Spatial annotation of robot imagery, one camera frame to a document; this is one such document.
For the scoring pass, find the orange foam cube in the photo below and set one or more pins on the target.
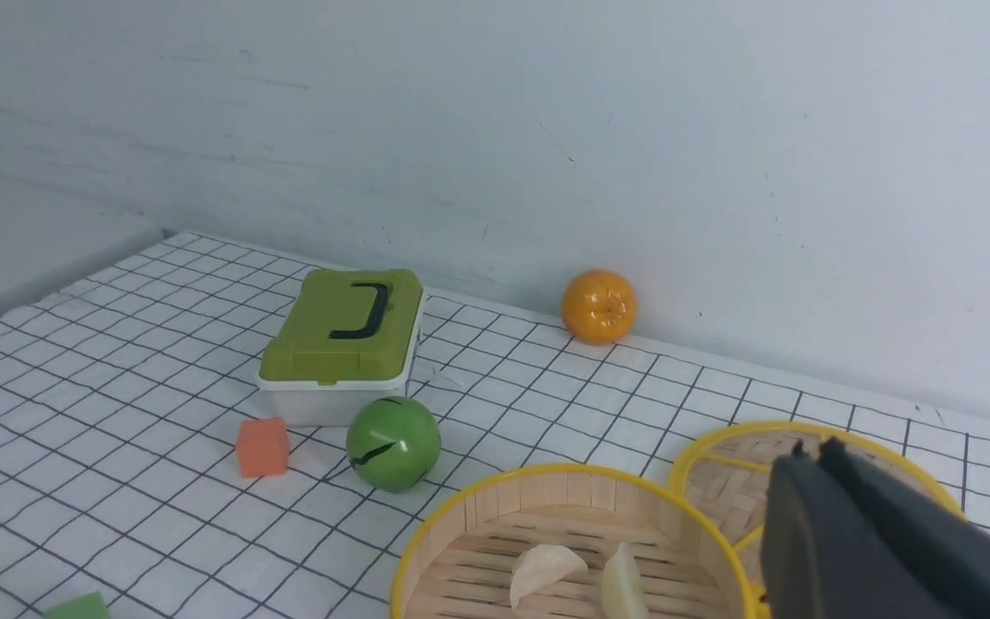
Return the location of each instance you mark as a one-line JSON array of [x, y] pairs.
[[262, 448]]

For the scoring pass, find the green plastic ball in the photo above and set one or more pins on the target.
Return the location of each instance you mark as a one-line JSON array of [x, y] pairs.
[[394, 443]]

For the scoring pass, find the green lidded white box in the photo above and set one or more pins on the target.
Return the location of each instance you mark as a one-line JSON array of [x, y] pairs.
[[349, 338]]

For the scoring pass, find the yellow rimmed bamboo steamer tray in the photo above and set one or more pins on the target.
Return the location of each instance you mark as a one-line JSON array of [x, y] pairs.
[[567, 540]]

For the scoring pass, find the orange plastic fruit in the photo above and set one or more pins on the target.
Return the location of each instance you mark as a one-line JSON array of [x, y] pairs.
[[599, 307]]

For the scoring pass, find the green foam cube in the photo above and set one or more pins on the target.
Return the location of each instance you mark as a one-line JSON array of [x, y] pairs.
[[88, 606]]

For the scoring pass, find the white grid tablecloth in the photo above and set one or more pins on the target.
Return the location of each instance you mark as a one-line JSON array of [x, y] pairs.
[[121, 397]]

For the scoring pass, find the pale dumpling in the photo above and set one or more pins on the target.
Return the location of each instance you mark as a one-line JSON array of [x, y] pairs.
[[621, 587]]

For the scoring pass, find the yellow rimmed bamboo steamer lid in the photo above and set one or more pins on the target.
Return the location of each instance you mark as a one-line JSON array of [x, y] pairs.
[[726, 476]]

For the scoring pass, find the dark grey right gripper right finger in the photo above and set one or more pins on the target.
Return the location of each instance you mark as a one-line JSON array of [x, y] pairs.
[[949, 556]]

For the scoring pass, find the white dumpling bottom edge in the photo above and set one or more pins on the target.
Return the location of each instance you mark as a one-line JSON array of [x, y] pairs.
[[542, 566]]

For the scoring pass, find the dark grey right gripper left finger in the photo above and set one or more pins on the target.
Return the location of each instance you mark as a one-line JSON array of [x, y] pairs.
[[821, 557]]

